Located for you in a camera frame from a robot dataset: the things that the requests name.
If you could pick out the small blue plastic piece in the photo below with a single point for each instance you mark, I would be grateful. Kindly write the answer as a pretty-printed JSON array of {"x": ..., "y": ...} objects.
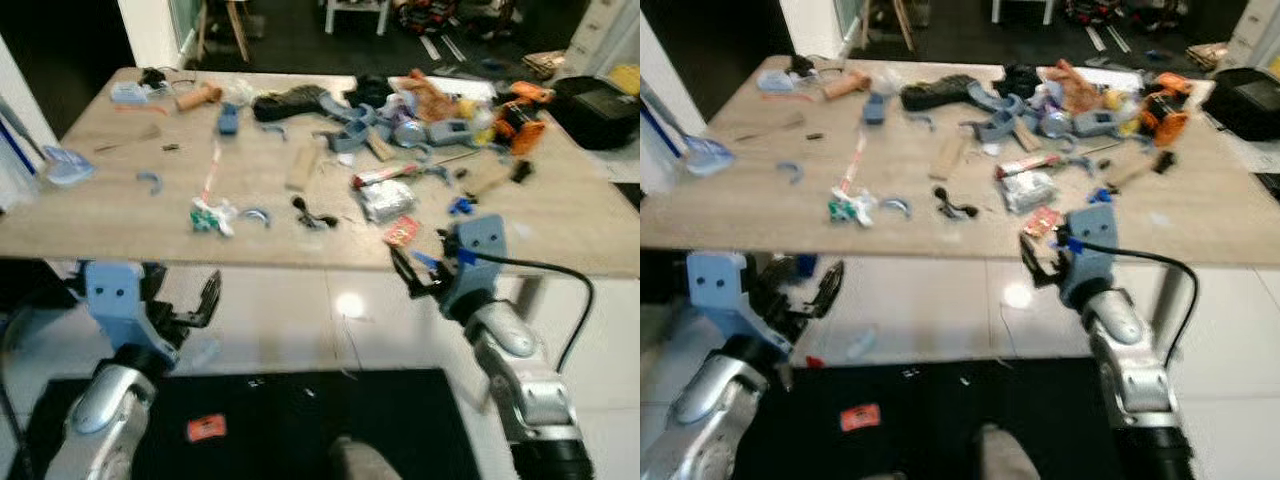
[
  {"x": 460, "y": 206},
  {"x": 1100, "y": 195}
]

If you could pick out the crumpled silver foil wrapper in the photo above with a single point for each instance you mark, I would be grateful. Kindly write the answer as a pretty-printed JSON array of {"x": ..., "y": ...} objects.
[
  {"x": 385, "y": 200},
  {"x": 1028, "y": 190}
]

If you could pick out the red white stick wrapper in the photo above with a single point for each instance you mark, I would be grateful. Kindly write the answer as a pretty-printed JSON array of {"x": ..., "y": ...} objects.
[
  {"x": 1028, "y": 165},
  {"x": 385, "y": 175}
]

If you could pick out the blue-grey gripper part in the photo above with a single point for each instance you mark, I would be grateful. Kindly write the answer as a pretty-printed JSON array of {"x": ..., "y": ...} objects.
[
  {"x": 1095, "y": 122},
  {"x": 445, "y": 132}
]

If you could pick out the orange-red flat wrapper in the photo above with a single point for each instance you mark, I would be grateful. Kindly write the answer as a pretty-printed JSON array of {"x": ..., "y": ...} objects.
[
  {"x": 860, "y": 417},
  {"x": 206, "y": 428}
]

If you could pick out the red white paper strip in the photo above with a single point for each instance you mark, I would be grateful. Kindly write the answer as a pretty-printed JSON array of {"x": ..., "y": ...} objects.
[
  {"x": 212, "y": 165},
  {"x": 855, "y": 160}
]

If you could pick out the small wooden block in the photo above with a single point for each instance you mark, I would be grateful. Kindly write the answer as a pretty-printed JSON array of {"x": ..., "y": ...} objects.
[
  {"x": 948, "y": 155},
  {"x": 302, "y": 165}
]

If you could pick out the blue plastic bag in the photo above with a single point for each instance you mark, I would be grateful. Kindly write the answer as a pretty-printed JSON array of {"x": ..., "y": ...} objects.
[
  {"x": 705, "y": 155},
  {"x": 65, "y": 165}
]

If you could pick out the orange black drill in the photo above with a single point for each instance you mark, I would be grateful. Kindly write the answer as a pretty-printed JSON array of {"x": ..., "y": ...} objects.
[
  {"x": 520, "y": 118},
  {"x": 1165, "y": 110}
]

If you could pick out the black floor mat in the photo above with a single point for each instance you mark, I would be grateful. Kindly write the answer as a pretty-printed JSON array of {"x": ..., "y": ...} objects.
[
  {"x": 930, "y": 420},
  {"x": 280, "y": 420}
]

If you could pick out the orange snack bag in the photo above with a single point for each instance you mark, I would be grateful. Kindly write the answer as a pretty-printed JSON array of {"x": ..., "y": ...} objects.
[
  {"x": 430, "y": 95},
  {"x": 1075, "y": 87}
]

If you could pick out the white panel with blue stripe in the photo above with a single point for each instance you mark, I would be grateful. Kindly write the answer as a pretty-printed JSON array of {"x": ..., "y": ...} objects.
[
  {"x": 15, "y": 170},
  {"x": 655, "y": 150}
]

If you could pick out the small blue box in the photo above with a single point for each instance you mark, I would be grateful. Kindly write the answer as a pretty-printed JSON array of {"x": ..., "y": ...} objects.
[
  {"x": 228, "y": 118},
  {"x": 875, "y": 107}
]

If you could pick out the light blue plastic pack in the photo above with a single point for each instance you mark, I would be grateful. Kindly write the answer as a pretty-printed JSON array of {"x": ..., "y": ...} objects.
[
  {"x": 130, "y": 93},
  {"x": 778, "y": 82}
]

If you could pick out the grey robot foot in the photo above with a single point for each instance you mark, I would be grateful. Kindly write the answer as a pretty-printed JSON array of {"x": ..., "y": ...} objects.
[
  {"x": 365, "y": 462},
  {"x": 1010, "y": 455}
]

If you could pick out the black carry case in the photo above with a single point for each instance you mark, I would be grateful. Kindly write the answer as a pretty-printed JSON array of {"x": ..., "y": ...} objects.
[
  {"x": 1245, "y": 100},
  {"x": 598, "y": 110}
]

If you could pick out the woven basket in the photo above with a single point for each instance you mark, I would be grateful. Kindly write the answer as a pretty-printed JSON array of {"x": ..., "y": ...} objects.
[
  {"x": 545, "y": 63},
  {"x": 1205, "y": 55}
]

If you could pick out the small black gadget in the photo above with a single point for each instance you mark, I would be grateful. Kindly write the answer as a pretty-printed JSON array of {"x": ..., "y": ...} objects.
[
  {"x": 800, "y": 66},
  {"x": 150, "y": 77}
]

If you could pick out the white stool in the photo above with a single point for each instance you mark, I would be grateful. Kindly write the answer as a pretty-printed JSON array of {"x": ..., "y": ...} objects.
[
  {"x": 1020, "y": 4},
  {"x": 355, "y": 5}
]

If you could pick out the yellow object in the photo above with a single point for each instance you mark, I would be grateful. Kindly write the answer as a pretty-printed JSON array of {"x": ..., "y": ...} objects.
[{"x": 625, "y": 78}]

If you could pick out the white drawer cabinet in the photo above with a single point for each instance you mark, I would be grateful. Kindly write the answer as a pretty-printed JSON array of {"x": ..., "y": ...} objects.
[
  {"x": 1255, "y": 30},
  {"x": 600, "y": 30}
]

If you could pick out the wooden stool legs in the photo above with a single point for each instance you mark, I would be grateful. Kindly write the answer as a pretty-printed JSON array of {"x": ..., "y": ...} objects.
[
  {"x": 240, "y": 25},
  {"x": 903, "y": 22}
]

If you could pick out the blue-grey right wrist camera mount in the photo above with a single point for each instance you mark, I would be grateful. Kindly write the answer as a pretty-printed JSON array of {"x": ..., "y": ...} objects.
[
  {"x": 478, "y": 245},
  {"x": 1092, "y": 235}
]

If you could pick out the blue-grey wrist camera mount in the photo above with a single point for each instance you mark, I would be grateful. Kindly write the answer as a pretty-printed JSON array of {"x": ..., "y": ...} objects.
[
  {"x": 715, "y": 285},
  {"x": 112, "y": 290},
  {"x": 1092, "y": 235},
  {"x": 478, "y": 245}
]

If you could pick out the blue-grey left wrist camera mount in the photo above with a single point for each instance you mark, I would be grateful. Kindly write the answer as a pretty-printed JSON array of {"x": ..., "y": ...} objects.
[
  {"x": 112, "y": 290},
  {"x": 715, "y": 285}
]

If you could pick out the blue-grey printed bracket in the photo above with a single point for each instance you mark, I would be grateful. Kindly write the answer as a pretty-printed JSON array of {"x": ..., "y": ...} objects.
[
  {"x": 1000, "y": 122},
  {"x": 355, "y": 132}
]

